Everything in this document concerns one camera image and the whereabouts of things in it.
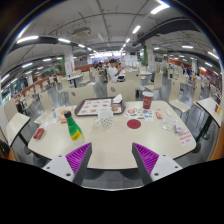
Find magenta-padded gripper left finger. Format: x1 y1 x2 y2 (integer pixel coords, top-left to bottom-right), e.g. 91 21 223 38
42 142 93 186

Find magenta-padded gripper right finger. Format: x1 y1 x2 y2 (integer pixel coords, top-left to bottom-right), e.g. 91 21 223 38
131 142 184 186

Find green drink bottle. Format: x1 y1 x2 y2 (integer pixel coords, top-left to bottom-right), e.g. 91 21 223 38
63 110 86 145

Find flat round red coaster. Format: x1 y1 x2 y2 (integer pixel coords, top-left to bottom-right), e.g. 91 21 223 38
126 118 142 131

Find clear plastic bag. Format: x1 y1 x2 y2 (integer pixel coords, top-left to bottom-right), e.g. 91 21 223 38
161 116 184 136

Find white leaflet with pink print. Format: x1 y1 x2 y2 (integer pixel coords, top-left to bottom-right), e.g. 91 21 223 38
177 130 195 147

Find white sticker sheet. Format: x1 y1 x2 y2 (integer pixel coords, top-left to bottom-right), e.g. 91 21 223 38
123 106 155 123

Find small red box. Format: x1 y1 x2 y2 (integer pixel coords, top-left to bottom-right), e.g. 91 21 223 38
32 127 46 140

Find crumpled food wrapper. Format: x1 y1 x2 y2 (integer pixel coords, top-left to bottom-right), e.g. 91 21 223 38
54 105 76 125

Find white polka dot mug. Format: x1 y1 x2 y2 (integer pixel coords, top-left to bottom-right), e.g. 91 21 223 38
94 109 115 129

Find brown tray with paper liner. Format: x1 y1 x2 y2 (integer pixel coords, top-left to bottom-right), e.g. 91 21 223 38
73 96 127 117

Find red paper cup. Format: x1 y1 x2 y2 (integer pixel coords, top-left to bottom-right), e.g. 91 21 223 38
141 91 155 110

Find white folded napkin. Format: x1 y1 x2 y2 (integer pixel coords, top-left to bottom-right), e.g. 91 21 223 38
112 93 124 105

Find beige side table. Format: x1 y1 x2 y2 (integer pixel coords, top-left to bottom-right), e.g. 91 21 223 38
195 96 223 143
5 112 32 148

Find beige wooden chairs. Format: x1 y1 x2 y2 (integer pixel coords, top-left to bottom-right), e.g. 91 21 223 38
3 64 204 121

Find person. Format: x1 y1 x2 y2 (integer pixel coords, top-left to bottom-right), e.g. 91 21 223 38
107 58 126 83

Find ceiling air conditioner unit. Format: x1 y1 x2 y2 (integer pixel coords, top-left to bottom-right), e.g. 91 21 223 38
71 26 93 38

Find ceiling strip lights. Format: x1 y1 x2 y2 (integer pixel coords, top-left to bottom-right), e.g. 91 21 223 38
0 3 221 84

